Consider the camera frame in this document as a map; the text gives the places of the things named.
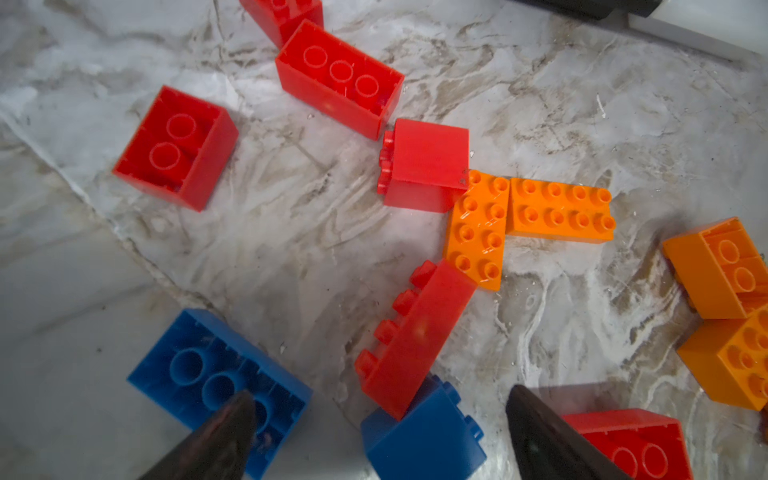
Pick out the right white bin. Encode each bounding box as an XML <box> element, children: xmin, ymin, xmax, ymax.
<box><xmin>628</xmin><ymin>0</ymin><xmax>767</xmax><ymax>60</ymax></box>

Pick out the red long brick tilted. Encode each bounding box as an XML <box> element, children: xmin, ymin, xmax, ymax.
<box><xmin>354</xmin><ymin>260</ymin><xmax>477</xmax><ymax>421</ymax></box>

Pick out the orange square brick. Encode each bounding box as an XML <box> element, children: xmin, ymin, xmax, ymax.
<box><xmin>662</xmin><ymin>217</ymin><xmax>767</xmax><ymax>320</ymax></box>
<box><xmin>677</xmin><ymin>307</ymin><xmax>767</xmax><ymax>411</ymax></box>

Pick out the red brick top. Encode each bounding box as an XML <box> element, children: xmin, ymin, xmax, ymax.
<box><xmin>240</xmin><ymin>0</ymin><xmax>324</xmax><ymax>48</ymax></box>

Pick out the blue long brick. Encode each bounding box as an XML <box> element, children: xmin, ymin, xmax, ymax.
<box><xmin>127</xmin><ymin>309</ymin><xmax>312</xmax><ymax>479</ymax></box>

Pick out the red long brick bottom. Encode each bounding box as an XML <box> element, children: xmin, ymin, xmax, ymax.
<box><xmin>564</xmin><ymin>409</ymin><xmax>693</xmax><ymax>480</ymax></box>

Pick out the blue square brick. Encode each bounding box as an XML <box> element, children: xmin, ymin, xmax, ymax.
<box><xmin>361</xmin><ymin>375</ymin><xmax>487</xmax><ymax>480</ymax></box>

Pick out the orange square brick upper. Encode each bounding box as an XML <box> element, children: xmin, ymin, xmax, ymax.
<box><xmin>662</xmin><ymin>217</ymin><xmax>767</xmax><ymax>320</ymax></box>

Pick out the red long brick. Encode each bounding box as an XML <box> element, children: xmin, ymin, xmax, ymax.
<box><xmin>276</xmin><ymin>20</ymin><xmax>404</xmax><ymax>140</ymax></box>
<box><xmin>564</xmin><ymin>409</ymin><xmax>693</xmax><ymax>480</ymax></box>
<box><xmin>354</xmin><ymin>260</ymin><xmax>477</xmax><ymax>421</ymax></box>

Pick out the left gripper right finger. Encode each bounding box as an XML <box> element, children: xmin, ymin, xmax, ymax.
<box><xmin>505</xmin><ymin>384</ymin><xmax>630</xmax><ymax>480</ymax></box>

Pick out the red square brick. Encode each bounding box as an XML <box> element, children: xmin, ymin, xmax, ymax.
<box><xmin>112</xmin><ymin>86</ymin><xmax>239</xmax><ymax>212</ymax></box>
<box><xmin>377</xmin><ymin>118</ymin><xmax>469</xmax><ymax>213</ymax></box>

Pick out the orange square brick middle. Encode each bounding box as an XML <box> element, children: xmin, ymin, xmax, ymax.
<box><xmin>677</xmin><ymin>307</ymin><xmax>767</xmax><ymax>411</ymax></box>

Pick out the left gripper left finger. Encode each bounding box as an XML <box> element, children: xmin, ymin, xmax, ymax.
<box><xmin>140</xmin><ymin>390</ymin><xmax>257</xmax><ymax>479</ymax></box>

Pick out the orange brick vertical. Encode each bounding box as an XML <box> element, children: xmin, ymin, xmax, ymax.
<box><xmin>443</xmin><ymin>170</ymin><xmax>511</xmax><ymax>292</ymax></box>

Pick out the black middle bin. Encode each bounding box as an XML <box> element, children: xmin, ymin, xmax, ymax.
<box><xmin>522</xmin><ymin>0</ymin><xmax>662</xmax><ymax>20</ymax></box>

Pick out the orange brick horizontal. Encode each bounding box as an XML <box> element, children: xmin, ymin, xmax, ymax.
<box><xmin>506</xmin><ymin>178</ymin><xmax>617</xmax><ymax>244</ymax></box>

